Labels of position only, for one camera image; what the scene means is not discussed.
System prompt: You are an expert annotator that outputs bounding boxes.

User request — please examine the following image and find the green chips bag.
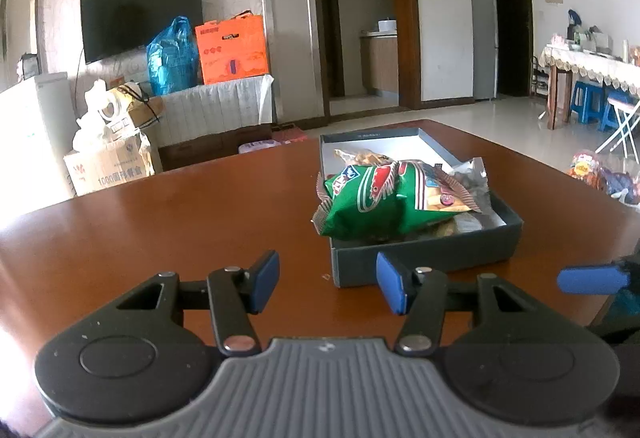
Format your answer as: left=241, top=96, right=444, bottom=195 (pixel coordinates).
left=311, top=161, right=480, bottom=241

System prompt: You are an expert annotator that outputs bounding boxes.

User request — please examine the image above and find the grey nut snack packet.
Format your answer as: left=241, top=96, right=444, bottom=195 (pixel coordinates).
left=448, top=156, right=492, bottom=215

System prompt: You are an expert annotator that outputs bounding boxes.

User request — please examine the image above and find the brown paper snack packet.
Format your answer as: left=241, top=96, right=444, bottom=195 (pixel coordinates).
left=334, top=149, right=394, bottom=166

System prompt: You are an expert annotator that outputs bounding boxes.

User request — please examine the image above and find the grey cardboard box tray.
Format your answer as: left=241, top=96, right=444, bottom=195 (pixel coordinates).
left=312, top=127, right=523, bottom=288

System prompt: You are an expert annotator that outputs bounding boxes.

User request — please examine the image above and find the colourful snack bag at edge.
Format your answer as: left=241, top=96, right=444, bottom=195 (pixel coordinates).
left=566, top=151, right=639, bottom=208

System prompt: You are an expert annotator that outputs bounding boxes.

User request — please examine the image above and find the purple detergent bottle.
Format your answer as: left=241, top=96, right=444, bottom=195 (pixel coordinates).
left=238, top=139, right=281, bottom=154

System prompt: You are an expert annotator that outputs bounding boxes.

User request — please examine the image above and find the pink red floor item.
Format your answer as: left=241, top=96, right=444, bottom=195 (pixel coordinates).
left=271, top=126, right=308, bottom=146

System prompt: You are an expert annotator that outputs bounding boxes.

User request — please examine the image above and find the large brown cardboard box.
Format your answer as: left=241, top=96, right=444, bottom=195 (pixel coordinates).
left=63, top=132, right=155, bottom=195

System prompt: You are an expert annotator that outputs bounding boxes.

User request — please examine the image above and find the cabinet with white cloth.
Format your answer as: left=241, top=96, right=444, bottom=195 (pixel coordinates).
left=155, top=74, right=273, bottom=170

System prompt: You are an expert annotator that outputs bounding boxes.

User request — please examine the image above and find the blue plastic stool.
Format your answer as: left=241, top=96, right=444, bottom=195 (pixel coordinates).
left=570, top=82, right=605, bottom=124

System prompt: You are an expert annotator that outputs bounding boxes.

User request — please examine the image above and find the small cardboard box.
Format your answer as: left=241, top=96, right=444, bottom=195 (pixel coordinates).
left=111, top=82, right=165, bottom=127

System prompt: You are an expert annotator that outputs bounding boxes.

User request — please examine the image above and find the side table with lace cloth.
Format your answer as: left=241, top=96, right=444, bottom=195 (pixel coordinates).
left=538, top=45, right=639, bottom=130

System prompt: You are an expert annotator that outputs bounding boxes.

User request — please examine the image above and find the white crumpled plastic bag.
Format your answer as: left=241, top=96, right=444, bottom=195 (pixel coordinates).
left=73, top=80, right=126, bottom=152

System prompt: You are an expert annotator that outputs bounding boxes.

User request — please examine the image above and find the blue plastic bag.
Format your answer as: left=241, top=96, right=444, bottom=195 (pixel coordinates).
left=146, top=16, right=200, bottom=96

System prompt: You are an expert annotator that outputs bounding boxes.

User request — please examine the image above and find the orange gift bag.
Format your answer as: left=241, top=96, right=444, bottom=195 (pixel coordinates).
left=195, top=10, right=269, bottom=85

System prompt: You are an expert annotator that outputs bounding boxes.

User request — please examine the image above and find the kitchen counter cabinet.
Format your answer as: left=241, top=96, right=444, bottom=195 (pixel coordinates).
left=360, top=35, right=399, bottom=94

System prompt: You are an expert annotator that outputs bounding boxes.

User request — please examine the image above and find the white small refrigerator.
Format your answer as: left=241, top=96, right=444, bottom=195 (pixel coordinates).
left=1, top=73, right=77, bottom=220

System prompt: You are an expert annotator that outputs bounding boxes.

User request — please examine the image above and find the white rice cooker pot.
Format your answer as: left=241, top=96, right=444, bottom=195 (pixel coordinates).
left=378, top=19, right=397, bottom=34

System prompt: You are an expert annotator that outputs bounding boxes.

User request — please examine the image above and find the tall grey refrigerator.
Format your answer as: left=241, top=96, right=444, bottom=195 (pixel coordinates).
left=471, top=0, right=498, bottom=101

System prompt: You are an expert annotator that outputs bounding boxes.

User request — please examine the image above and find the black wall television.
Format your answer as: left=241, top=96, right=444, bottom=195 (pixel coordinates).
left=80, top=0, right=203, bottom=64

